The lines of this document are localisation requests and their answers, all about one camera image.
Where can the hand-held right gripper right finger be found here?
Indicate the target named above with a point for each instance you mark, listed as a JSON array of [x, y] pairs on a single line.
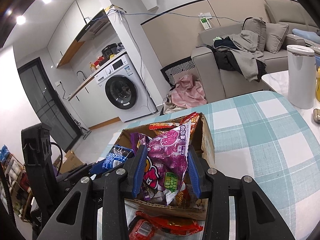
[[193, 172]]

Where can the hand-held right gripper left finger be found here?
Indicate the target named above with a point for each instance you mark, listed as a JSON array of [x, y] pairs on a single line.
[[140, 170]]

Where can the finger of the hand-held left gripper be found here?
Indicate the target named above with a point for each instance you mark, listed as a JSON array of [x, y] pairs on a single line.
[[97, 167]]

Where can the blue cookie packet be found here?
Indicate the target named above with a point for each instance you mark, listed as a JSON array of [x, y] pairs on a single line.
[[116, 156]]

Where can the purple candy packet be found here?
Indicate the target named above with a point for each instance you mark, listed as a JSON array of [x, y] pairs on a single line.
[[165, 155]]

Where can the brown cardboard box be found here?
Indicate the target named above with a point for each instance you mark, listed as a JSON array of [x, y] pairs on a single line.
[[207, 140]]

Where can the small floor cardboard box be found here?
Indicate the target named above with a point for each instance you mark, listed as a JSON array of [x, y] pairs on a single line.
[[72, 161]]

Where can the shoe rack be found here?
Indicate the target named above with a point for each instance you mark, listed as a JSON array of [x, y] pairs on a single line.
[[15, 180]]

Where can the floor mop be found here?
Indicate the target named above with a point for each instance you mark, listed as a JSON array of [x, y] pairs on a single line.
[[83, 130]]

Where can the dark glass door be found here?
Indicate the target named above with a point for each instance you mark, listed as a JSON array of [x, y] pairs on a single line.
[[45, 100]]

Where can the beige bag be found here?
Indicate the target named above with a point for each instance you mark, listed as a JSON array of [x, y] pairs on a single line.
[[172, 107]]

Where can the white kitchen counter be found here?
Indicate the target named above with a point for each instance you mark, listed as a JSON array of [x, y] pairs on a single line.
[[87, 97]]

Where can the teal checked tablecloth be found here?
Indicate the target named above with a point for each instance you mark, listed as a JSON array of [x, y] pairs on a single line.
[[262, 142]]

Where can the white washing machine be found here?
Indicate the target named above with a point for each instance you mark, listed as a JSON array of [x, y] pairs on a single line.
[[120, 92]]

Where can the pink cloth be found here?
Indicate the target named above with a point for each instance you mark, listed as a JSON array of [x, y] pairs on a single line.
[[190, 92]]

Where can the metal faucet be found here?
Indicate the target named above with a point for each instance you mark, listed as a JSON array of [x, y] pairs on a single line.
[[81, 74]]

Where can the grey sofa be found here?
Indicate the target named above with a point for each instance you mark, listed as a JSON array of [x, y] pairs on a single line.
[[232, 82]]

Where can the black white patterned cushion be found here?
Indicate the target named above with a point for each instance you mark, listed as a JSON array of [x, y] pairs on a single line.
[[175, 71]]

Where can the bottles on counter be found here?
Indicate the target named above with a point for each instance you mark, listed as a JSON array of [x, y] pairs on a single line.
[[97, 63]]

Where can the black garment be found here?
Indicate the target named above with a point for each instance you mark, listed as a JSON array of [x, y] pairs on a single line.
[[225, 60]]

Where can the black rice cooker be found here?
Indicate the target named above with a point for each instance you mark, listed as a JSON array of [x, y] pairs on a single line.
[[109, 50]]

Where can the white marble side table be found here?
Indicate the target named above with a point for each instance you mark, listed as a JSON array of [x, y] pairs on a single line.
[[275, 80]]

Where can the grey garment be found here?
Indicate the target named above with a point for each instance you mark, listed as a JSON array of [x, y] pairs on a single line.
[[246, 55]]

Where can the small tan object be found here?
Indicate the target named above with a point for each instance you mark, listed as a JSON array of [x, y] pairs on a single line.
[[317, 115]]

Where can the black range hood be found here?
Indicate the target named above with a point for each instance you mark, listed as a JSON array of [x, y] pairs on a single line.
[[93, 27]]

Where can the white cylindrical appliance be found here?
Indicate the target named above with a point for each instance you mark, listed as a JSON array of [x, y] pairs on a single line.
[[300, 80]]

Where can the yellow object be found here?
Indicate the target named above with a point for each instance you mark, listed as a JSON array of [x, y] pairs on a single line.
[[318, 80]]

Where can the grey pillow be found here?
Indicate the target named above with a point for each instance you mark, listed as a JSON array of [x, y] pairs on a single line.
[[255, 30], [276, 37]]

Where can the white router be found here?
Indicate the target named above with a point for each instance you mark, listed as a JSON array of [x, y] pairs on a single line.
[[117, 8]]

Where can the blue towel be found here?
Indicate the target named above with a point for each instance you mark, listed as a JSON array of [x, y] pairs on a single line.
[[306, 35]]

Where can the white wall cabinet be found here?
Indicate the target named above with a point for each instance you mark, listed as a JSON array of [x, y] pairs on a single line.
[[67, 30]]

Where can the green white wall tag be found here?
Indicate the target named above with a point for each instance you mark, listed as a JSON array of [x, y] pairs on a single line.
[[205, 22]]

